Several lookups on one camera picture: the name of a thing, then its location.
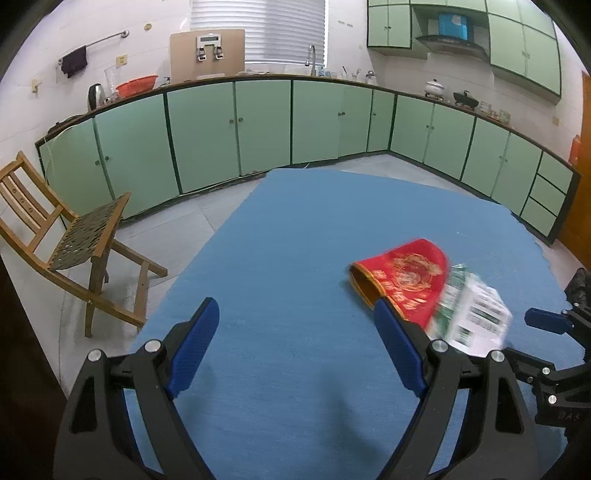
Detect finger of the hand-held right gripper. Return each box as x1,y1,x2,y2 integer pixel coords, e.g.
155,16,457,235
525,307,579,335
503,347,553,384

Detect utensil holders on counter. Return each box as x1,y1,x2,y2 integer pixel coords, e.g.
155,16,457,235
318,67,377,84

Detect blue box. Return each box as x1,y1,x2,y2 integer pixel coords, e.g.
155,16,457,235
438,13,472,38

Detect glass jars on counter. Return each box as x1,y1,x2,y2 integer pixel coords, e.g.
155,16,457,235
480,100,512,124

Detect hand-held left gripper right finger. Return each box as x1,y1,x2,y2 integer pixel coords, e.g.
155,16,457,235
373,298,541,480

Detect green kitchen base cabinets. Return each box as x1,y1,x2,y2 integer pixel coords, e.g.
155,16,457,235
36,76,581,245

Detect red paper cup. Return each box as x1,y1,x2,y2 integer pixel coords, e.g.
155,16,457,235
348,239,451,324

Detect metal towel bar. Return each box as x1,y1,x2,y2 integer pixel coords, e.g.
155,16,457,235
58,30,130,65

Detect range hood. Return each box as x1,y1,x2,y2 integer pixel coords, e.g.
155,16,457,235
414,13,491,58

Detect green and white carton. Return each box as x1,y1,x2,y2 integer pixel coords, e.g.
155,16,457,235
425,264,514,357

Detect wooden door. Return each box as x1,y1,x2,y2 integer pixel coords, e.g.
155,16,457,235
556,152,591,271

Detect dark hanging towel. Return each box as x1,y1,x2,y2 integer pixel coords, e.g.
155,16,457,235
61,46,88,79

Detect clear glass jug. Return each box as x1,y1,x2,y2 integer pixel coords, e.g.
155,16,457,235
104,66,122,100

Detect green wall cabinets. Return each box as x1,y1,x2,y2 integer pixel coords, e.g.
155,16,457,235
367,0,563,97

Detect steel electric kettle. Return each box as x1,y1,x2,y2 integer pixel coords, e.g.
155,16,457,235
88,83,108,112

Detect wooden folding chair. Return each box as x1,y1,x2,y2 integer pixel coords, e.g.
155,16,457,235
0,151,168,339

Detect white window blinds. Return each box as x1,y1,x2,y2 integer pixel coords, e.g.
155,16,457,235
191,0,328,65

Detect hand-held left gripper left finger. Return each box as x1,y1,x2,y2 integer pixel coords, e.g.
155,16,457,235
53,296,220,480

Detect wooden cutting board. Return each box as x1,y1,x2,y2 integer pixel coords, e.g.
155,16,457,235
169,29,246,85

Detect red plastic basin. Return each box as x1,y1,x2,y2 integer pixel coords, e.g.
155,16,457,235
115,75,159,97

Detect blue tablecloth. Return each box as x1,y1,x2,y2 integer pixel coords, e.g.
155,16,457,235
124,168,578,480

